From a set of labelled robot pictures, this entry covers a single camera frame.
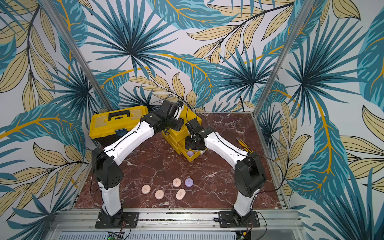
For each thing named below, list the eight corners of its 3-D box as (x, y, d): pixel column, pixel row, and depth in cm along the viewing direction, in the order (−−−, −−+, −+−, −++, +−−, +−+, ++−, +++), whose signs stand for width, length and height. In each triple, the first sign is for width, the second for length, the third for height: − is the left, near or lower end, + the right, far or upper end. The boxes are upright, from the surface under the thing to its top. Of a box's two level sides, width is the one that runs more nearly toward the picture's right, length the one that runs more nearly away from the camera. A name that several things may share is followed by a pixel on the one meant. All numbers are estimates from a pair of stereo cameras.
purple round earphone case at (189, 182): (184, 187, 86) (184, 185, 84) (184, 179, 89) (184, 177, 87) (193, 187, 86) (193, 186, 84) (193, 179, 89) (193, 177, 87)
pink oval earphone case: (174, 197, 82) (174, 196, 80) (180, 188, 85) (180, 187, 83) (181, 201, 81) (180, 200, 79) (186, 191, 84) (186, 190, 82)
